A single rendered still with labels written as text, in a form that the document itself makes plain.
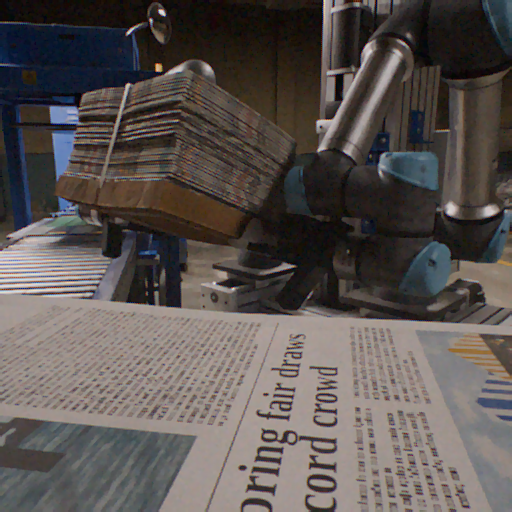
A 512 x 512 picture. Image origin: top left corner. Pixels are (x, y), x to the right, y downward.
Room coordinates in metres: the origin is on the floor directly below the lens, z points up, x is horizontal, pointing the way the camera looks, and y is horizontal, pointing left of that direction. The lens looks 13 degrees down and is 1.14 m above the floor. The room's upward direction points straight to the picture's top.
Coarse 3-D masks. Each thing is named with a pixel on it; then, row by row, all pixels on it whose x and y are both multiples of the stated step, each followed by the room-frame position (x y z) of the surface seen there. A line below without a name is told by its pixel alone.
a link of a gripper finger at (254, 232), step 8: (248, 224) 0.76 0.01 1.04; (256, 224) 0.76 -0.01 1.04; (248, 232) 0.76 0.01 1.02; (256, 232) 0.76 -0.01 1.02; (264, 232) 0.75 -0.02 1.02; (232, 240) 0.77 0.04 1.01; (240, 240) 0.76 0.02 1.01; (248, 240) 0.75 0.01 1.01; (256, 240) 0.75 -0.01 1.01; (264, 240) 0.75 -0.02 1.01; (272, 240) 0.74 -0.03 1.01; (240, 248) 0.75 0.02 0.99
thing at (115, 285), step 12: (132, 240) 1.93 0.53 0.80; (132, 252) 1.77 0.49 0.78; (120, 264) 1.47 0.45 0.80; (132, 264) 1.77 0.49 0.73; (108, 276) 1.31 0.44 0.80; (120, 276) 1.31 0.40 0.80; (132, 276) 1.73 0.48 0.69; (108, 288) 1.18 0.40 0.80; (120, 288) 1.26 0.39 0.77; (108, 300) 1.07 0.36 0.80; (120, 300) 1.27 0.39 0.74
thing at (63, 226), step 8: (40, 224) 2.47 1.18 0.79; (48, 224) 2.44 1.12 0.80; (56, 224) 2.44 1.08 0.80; (64, 224) 2.44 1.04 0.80; (72, 224) 2.44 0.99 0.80; (80, 224) 2.44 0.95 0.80; (88, 224) 2.47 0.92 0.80; (16, 232) 2.21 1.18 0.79; (24, 232) 2.21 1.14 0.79; (32, 232) 2.16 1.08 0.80; (40, 232) 2.16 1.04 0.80; (48, 232) 2.18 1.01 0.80; (56, 232) 2.16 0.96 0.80; (64, 232) 2.16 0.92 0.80; (72, 232) 2.16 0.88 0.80; (80, 232) 2.16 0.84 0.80; (88, 232) 2.16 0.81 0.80; (96, 232) 2.16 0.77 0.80; (128, 232) 2.18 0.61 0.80; (144, 240) 2.18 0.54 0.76; (144, 248) 2.18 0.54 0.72
